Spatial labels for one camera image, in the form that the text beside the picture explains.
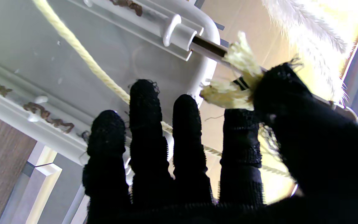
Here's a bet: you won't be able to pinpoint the white pampas grass plumes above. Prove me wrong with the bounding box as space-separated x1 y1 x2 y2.
261 0 350 104

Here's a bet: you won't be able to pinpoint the cream twisted rope loop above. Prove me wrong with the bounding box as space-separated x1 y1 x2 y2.
32 0 292 178

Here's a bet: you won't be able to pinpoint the small beige toy suitcase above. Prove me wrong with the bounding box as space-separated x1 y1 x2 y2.
0 0 358 187

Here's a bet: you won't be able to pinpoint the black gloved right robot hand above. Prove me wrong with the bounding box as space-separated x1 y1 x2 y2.
82 62 358 224

